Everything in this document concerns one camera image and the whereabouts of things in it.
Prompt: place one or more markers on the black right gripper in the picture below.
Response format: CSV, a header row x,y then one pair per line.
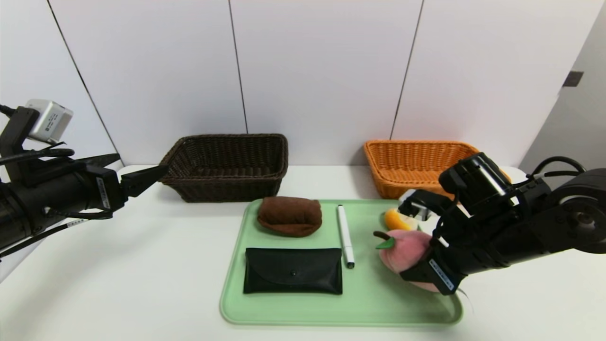
x,y
436,278

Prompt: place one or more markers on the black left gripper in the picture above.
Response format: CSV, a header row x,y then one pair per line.
x,y
108,193

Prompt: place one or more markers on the pink plush peach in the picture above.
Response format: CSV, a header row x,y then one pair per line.
x,y
407,251

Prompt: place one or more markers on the orange white toy fruit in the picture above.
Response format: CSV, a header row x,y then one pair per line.
x,y
395,220

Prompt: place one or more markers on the black leather snap pouch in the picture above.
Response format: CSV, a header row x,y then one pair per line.
x,y
293,277

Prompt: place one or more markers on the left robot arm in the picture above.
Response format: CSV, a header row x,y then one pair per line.
x,y
38,203

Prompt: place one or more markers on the dark brown wicker basket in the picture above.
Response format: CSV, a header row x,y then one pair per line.
x,y
222,189

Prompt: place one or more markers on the orange wicker basket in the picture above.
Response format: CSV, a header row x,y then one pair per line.
x,y
407,166

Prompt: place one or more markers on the light green plastic tray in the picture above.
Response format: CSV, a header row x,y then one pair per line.
x,y
369,303

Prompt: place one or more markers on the white marker pen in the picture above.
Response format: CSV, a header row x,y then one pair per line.
x,y
344,234

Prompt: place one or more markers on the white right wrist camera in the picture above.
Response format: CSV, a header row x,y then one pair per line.
x,y
416,203

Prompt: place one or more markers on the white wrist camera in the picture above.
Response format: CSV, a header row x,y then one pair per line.
x,y
416,203
49,121

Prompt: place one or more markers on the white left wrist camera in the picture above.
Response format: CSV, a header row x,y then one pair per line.
x,y
49,121

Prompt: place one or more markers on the dark grey wall bracket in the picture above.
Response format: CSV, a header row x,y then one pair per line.
x,y
572,79

